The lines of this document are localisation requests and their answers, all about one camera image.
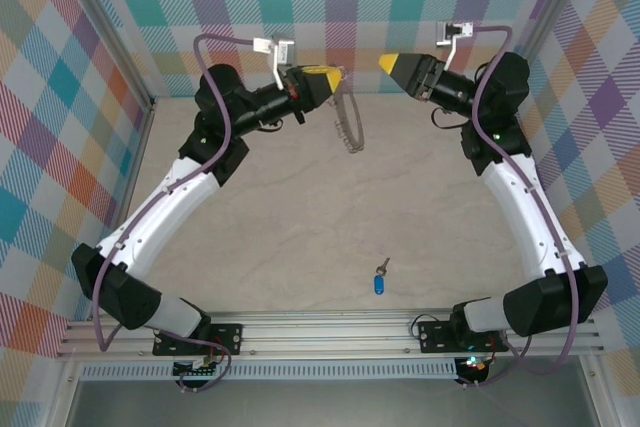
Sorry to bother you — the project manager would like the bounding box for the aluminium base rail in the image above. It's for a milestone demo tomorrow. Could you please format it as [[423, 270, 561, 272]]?
[[54, 309, 609, 361]]

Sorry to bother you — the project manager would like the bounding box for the small electronics board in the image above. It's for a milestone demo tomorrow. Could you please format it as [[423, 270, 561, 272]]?
[[171, 357, 225, 383], [456, 353, 495, 385]]

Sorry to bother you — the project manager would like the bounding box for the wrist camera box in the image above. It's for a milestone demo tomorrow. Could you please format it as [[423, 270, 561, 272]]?
[[252, 35, 297, 91], [434, 21, 475, 73]]

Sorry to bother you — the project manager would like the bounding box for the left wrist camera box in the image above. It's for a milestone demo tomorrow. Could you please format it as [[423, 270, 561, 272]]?
[[252, 35, 297, 91]]

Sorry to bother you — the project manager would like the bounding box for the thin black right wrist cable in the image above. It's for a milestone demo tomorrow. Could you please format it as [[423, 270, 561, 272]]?
[[431, 106, 467, 129]]

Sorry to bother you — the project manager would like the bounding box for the thin black left wrist cable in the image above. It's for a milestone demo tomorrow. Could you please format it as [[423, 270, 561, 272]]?
[[256, 113, 288, 133]]

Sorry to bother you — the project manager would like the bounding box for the slotted grey cable duct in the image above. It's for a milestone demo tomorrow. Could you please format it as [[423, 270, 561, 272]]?
[[78, 363, 462, 383]]

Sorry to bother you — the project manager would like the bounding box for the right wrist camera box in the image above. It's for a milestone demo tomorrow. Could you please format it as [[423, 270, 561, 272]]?
[[434, 21, 475, 73]]

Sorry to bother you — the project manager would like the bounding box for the metal plate with key rings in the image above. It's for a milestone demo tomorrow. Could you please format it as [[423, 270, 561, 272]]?
[[328, 66, 365, 155]]

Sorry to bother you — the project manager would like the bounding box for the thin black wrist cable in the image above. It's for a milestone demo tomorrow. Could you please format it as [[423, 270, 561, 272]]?
[[431, 106, 467, 129], [256, 113, 288, 133]]

